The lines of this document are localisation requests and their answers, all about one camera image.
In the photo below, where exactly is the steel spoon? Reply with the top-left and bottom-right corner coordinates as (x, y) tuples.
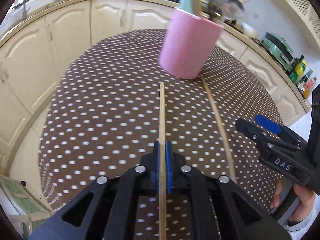
(224, 0), (245, 20)

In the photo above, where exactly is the person's right hand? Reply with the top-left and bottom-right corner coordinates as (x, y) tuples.
(270, 178), (317, 228)

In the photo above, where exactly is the dark sauce bottle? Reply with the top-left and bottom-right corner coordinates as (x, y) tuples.
(296, 69), (313, 90)

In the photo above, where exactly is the red label sauce bottle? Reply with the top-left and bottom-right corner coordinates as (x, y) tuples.
(302, 76), (317, 99)

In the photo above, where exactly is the green yellow oil bottle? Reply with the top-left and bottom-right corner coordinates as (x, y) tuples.
(289, 55), (307, 83)

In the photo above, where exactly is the green electric cooker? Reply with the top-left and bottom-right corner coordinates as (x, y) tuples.
(260, 32), (294, 73)

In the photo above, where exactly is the white ceramic bowl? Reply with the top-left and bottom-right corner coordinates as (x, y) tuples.
(241, 22), (259, 39)

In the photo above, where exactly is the pink utensil holder cup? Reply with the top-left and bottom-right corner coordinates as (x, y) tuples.
(158, 8), (223, 80)

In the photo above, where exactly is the brown polka dot tablecloth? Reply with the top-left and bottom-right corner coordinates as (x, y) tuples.
(39, 29), (281, 211)

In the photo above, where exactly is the black gas stove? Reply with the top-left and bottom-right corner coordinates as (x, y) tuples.
(130, 0), (242, 30)

